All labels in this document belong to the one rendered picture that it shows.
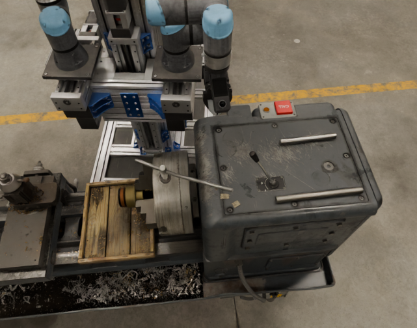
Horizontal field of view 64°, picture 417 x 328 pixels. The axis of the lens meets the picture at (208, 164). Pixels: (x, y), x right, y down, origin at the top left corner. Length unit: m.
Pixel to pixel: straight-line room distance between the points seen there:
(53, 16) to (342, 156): 1.25
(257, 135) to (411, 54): 2.89
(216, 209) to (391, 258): 1.73
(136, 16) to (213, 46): 0.82
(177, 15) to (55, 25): 0.73
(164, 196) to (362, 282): 1.65
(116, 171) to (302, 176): 1.56
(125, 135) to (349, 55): 2.29
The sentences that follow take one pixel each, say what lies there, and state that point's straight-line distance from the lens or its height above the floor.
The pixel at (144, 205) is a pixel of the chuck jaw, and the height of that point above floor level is 1.11.
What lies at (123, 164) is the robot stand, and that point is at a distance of 2.45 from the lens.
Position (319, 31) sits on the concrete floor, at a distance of 3.88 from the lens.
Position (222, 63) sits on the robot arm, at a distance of 0.93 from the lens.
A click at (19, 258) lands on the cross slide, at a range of 1.49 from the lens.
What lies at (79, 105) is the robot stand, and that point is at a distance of 1.66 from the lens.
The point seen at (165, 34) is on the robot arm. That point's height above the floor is 1.34.
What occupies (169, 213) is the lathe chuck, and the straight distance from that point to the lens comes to 1.15.
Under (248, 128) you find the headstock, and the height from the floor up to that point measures 1.25.
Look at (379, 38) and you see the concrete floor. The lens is 4.01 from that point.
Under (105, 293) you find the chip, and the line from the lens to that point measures 1.75.
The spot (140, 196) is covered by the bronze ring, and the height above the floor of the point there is 1.11.
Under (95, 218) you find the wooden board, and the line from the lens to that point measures 1.53.
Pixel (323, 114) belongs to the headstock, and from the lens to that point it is 1.34.
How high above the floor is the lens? 2.22
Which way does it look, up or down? 58 degrees down
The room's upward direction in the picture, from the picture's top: 1 degrees counter-clockwise
